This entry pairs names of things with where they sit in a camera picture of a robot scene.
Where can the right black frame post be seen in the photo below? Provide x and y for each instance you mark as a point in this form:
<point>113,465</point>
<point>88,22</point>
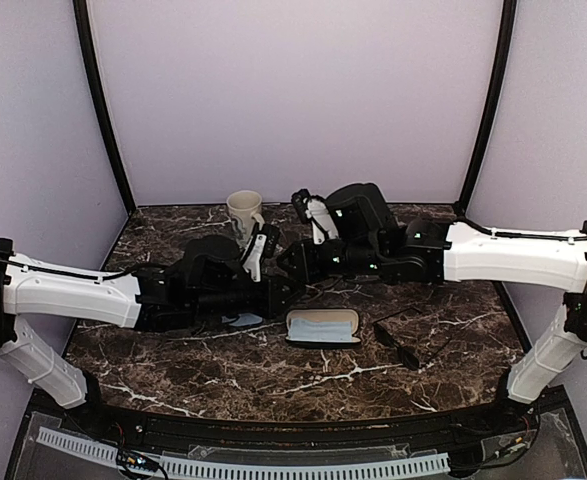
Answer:
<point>489,112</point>

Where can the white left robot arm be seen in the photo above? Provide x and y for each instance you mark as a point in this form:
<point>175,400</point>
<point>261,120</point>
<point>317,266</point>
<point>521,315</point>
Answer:
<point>213,277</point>

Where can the left black frame post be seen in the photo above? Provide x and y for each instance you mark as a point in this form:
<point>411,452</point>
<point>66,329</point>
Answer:
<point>99,101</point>

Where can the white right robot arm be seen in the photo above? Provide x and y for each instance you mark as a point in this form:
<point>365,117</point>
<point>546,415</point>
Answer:
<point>356,234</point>

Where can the black hard glasses case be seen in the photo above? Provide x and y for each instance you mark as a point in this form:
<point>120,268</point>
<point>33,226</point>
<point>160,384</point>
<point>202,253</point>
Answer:
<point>326,315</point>

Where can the light blue cleaning cloth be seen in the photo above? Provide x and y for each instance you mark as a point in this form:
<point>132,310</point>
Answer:
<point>242,320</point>
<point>322,332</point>

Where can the black frame sunglasses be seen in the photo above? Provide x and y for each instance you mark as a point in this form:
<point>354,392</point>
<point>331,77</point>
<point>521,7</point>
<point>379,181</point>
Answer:
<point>401,332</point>

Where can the black frame post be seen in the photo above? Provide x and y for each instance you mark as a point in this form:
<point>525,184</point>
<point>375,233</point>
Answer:
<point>99,101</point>
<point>489,112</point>

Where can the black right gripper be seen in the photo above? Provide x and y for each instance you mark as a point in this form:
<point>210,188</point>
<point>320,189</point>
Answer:
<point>299,254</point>

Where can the brown tortoiseshell sunglasses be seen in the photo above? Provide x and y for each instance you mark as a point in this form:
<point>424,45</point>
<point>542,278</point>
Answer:
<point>327,286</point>

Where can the white slotted cable duct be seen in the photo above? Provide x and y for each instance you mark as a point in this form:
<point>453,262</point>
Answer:
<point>141,465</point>

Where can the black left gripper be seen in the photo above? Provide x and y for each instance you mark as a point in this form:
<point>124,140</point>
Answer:
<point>271,302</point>

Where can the cream ceramic mug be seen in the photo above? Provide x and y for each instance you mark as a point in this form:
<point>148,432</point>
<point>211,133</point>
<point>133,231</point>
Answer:
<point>244,209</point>

